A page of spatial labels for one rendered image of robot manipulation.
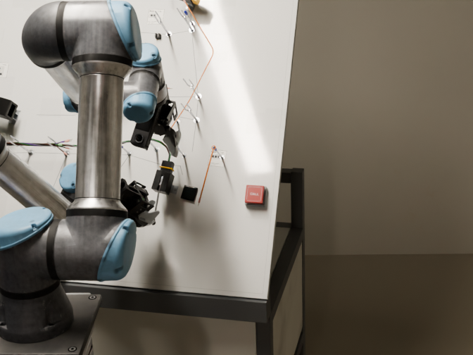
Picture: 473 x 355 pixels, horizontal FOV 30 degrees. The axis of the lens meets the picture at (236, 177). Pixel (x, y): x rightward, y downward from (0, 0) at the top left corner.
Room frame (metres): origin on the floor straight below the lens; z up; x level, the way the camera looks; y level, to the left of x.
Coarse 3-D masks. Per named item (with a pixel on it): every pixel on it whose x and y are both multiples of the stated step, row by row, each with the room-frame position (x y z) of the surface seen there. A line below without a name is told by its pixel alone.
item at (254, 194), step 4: (248, 188) 2.23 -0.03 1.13; (252, 188) 2.23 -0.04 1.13; (256, 188) 2.23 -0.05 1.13; (260, 188) 2.22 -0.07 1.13; (264, 188) 2.23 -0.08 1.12; (248, 192) 2.22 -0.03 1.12; (252, 192) 2.22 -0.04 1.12; (256, 192) 2.22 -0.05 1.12; (260, 192) 2.22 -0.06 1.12; (248, 196) 2.22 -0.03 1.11; (252, 196) 2.22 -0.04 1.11; (256, 196) 2.21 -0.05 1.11; (260, 196) 2.21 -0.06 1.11; (248, 200) 2.21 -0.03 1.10; (252, 200) 2.21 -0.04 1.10; (256, 200) 2.21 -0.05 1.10; (260, 200) 2.20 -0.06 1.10
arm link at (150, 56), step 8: (144, 48) 2.08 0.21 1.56; (152, 48) 2.08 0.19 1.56; (144, 56) 2.06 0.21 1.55; (152, 56) 2.06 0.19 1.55; (136, 64) 2.05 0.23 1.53; (144, 64) 2.05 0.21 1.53; (152, 64) 2.06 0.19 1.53; (160, 64) 2.09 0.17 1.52; (152, 72) 2.05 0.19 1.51; (160, 72) 2.08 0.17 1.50; (160, 80) 2.10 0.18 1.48; (160, 88) 2.11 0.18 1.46
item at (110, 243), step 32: (64, 32) 1.65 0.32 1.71; (96, 32) 1.64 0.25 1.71; (128, 32) 1.64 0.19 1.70; (96, 64) 1.62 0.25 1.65; (128, 64) 1.65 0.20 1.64; (96, 96) 1.60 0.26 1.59; (96, 128) 1.57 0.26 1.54; (96, 160) 1.54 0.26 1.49; (96, 192) 1.51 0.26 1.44; (64, 224) 1.49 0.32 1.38; (96, 224) 1.47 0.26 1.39; (128, 224) 1.48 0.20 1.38; (64, 256) 1.44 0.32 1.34; (96, 256) 1.44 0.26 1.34; (128, 256) 1.48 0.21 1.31
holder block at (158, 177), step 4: (156, 172) 2.26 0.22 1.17; (160, 172) 2.26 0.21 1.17; (164, 172) 2.25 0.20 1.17; (168, 172) 2.25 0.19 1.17; (156, 176) 2.25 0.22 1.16; (160, 176) 2.25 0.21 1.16; (164, 176) 2.25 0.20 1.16; (168, 176) 2.24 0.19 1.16; (172, 176) 2.27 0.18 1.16; (156, 180) 2.24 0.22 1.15; (164, 180) 2.24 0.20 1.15; (168, 180) 2.24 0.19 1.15; (172, 180) 2.27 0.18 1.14; (152, 184) 2.24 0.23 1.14; (156, 184) 2.24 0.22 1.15; (164, 184) 2.23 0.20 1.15; (168, 184) 2.24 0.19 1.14; (152, 188) 2.23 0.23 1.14; (156, 188) 2.23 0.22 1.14; (160, 188) 2.23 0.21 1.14; (164, 188) 2.23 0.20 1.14; (168, 188) 2.24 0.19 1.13; (160, 192) 2.25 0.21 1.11; (164, 192) 2.23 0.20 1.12; (168, 192) 2.25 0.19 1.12
